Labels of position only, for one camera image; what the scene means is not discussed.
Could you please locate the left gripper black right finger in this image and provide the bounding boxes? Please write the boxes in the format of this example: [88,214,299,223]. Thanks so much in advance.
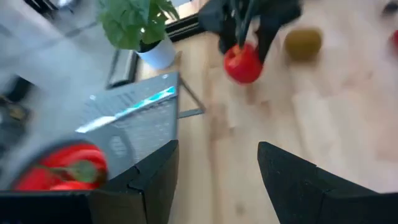
[256,141,398,224]

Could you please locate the red collapsible bowl grey rim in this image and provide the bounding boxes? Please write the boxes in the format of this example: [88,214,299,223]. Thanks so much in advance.
[0,138,109,191]

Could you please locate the brown kiwi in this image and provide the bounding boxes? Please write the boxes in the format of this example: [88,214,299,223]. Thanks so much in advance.
[284,27,323,62]

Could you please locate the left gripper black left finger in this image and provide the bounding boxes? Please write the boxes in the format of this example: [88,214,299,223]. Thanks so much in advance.
[0,139,181,224]

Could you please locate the green potted plant white pot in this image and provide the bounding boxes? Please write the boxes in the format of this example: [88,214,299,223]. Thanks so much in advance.
[98,0,180,71]

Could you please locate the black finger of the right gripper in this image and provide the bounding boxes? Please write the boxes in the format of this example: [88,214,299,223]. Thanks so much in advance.
[218,17,243,56]
[256,17,295,63]

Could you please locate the red strawberry green leaves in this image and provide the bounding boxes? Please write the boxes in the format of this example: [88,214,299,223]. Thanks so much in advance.
[32,160,102,184]

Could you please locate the big red apple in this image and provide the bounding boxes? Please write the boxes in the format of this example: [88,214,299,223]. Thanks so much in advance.
[223,42,264,85]

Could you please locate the small round red fruit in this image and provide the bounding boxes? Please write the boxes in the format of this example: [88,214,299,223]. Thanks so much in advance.
[390,29,398,52]

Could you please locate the grey perforated metal stand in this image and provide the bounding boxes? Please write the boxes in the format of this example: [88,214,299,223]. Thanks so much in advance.
[67,72,206,180]

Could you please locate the small dark round fruit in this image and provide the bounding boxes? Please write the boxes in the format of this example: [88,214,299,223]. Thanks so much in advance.
[381,1,398,16]

